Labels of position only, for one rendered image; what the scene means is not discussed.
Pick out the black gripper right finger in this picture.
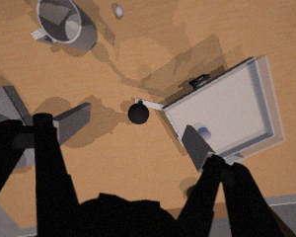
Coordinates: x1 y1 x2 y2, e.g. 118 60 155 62
167 124 285 237

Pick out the dark grey mug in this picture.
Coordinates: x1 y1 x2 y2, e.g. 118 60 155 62
31 0 98 50

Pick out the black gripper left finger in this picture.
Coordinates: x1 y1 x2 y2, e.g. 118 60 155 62
0 102 91 237

